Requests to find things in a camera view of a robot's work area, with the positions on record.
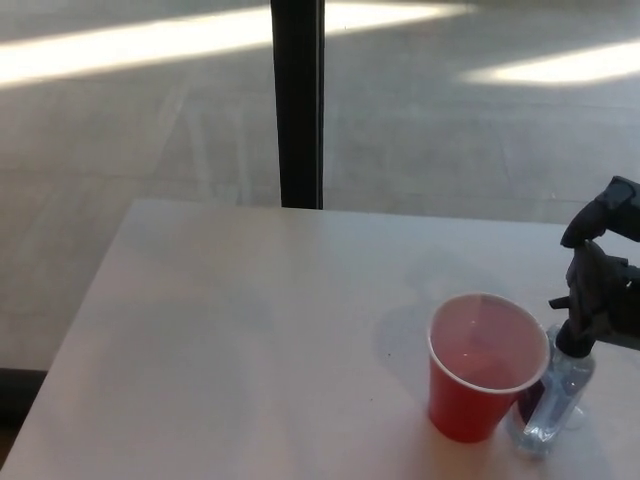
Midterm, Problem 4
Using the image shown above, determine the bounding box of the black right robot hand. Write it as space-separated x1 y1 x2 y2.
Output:
559 175 640 351

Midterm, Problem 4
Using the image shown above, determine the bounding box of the clear soap bottle black pump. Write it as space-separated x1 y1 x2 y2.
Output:
505 294 599 457

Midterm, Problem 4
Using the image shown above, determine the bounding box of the red plastic cup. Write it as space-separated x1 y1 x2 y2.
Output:
425 293 551 444

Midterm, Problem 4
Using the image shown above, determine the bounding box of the black window frame post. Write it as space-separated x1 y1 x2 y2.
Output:
269 0 327 209

